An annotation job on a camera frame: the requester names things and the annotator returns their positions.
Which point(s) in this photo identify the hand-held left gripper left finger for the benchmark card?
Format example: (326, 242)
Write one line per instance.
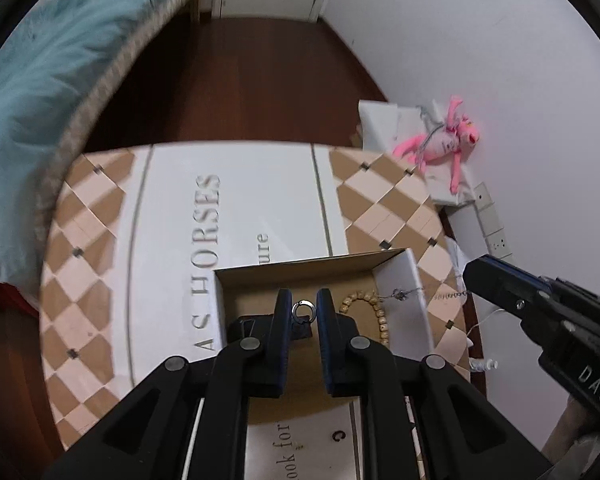
(281, 320)

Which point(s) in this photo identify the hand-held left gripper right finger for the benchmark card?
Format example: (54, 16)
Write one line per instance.
(327, 320)

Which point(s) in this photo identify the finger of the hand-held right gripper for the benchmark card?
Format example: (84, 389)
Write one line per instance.
(500, 292)
(522, 271)

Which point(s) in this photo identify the cardboard box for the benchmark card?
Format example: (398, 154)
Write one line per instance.
(400, 290)

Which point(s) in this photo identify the person's right forearm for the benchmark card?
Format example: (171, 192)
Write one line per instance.
(565, 425)

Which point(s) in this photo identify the checkered printed board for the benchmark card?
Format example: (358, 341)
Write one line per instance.
(170, 260)

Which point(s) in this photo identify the pink plush toy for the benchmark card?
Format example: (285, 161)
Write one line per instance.
(442, 142)

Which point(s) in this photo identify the beige woven bed edge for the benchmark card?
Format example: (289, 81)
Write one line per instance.
(100, 85)

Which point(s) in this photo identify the light blue fluffy blanket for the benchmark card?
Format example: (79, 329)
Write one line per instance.
(55, 90)

